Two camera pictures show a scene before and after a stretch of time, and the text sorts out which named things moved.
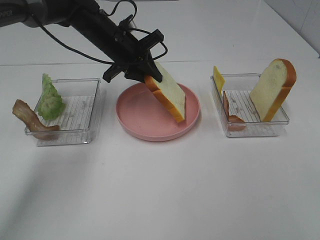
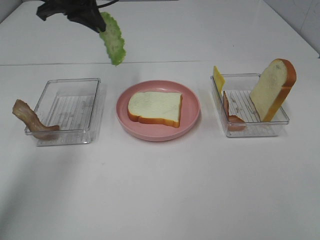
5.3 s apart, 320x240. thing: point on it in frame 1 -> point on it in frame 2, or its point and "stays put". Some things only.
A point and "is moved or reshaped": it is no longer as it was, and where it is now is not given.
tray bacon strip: [235, 123] stays put
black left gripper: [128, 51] -> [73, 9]
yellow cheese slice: [219, 79] stays put
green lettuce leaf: [51, 103] is moved or reshaped
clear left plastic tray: [80, 97] stays put
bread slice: [169, 92] -> [155, 107]
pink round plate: [142, 112] stays put
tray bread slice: [272, 87] stays put
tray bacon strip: [30, 117] stays put
